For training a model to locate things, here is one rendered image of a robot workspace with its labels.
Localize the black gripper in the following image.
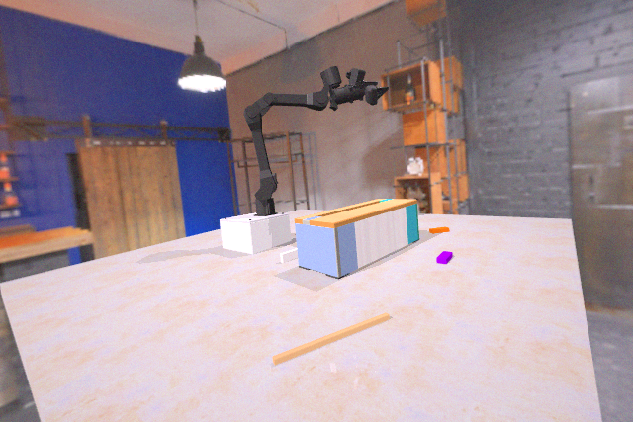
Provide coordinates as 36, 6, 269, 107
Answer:
344, 81, 389, 106

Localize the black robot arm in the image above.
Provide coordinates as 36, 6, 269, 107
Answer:
243, 66, 366, 216

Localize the small purple block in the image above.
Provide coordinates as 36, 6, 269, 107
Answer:
436, 251, 453, 264

